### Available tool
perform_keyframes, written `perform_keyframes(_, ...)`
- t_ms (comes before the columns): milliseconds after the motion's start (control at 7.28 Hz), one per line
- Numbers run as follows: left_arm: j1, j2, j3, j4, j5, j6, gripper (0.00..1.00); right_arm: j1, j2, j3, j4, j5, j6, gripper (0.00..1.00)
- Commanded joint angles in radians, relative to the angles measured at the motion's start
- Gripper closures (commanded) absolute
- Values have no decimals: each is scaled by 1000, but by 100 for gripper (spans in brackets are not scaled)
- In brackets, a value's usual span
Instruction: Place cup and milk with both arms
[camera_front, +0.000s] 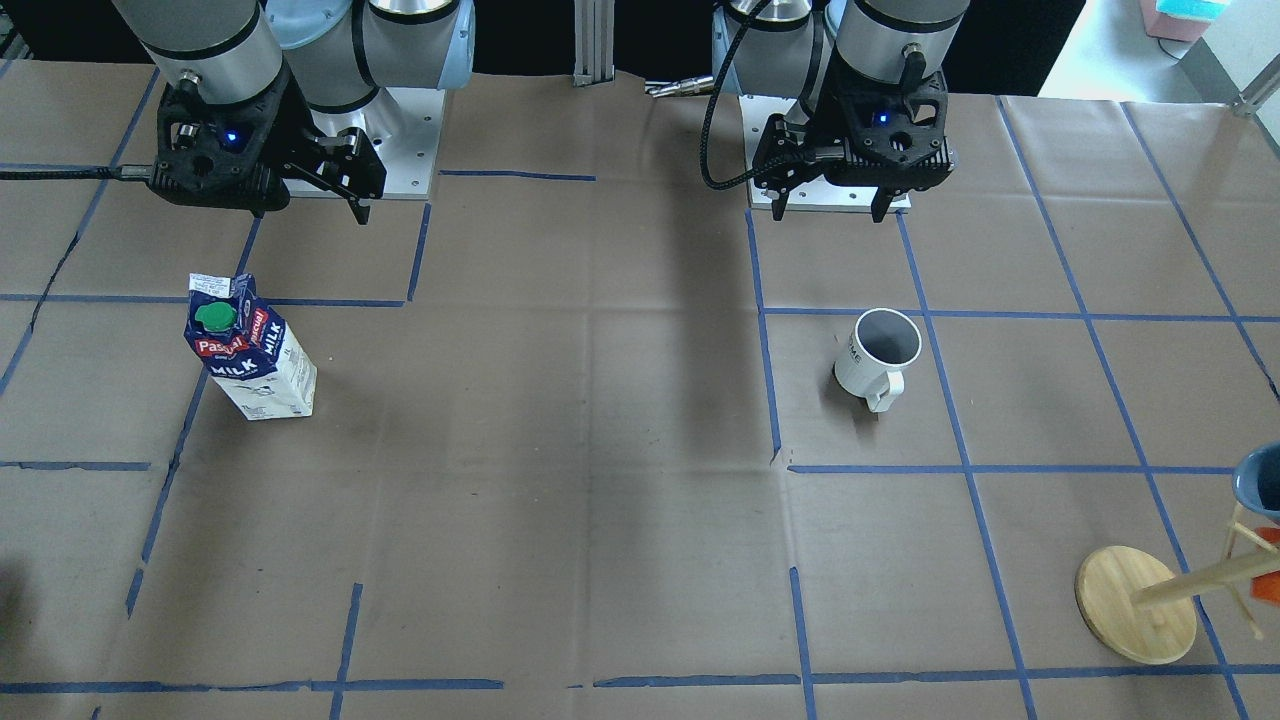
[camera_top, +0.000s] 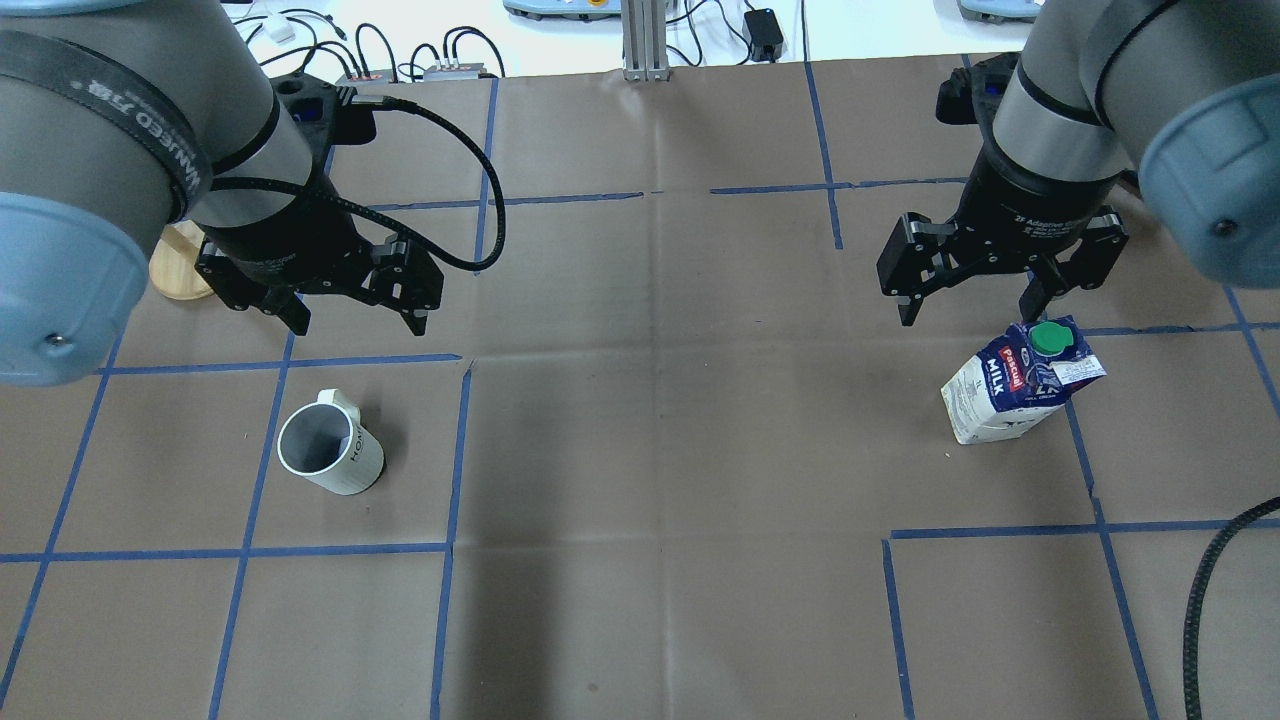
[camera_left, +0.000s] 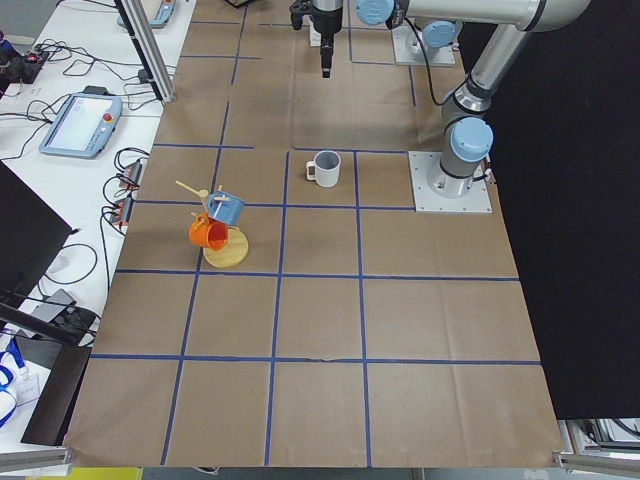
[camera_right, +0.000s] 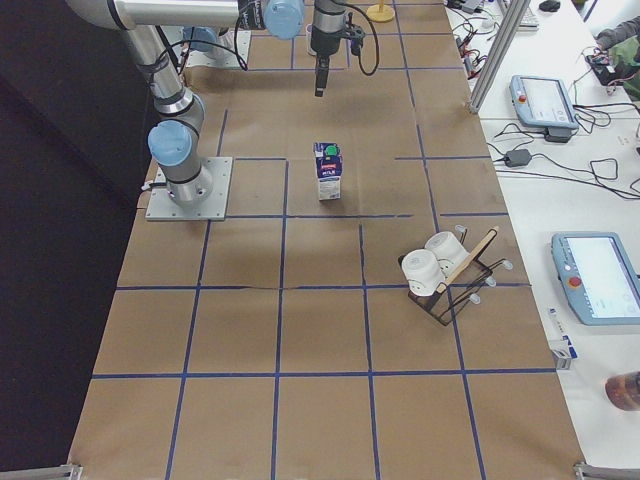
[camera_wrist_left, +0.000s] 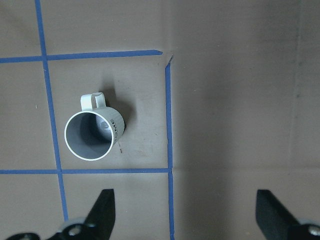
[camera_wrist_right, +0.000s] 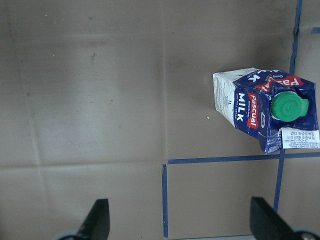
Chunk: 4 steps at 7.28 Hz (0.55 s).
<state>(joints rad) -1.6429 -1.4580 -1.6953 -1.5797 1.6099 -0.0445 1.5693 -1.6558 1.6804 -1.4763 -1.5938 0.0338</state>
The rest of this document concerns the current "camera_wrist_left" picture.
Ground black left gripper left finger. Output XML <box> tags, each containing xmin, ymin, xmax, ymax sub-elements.
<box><xmin>53</xmin><ymin>189</ymin><xmax>116</xmax><ymax>240</ymax></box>

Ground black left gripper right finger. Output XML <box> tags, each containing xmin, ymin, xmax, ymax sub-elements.
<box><xmin>255</xmin><ymin>189</ymin><xmax>320</xmax><ymax>240</ymax></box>

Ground grey mug with handle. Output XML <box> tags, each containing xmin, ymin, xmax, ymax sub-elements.
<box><xmin>64</xmin><ymin>92</ymin><xmax>125</xmax><ymax>161</ymax></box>

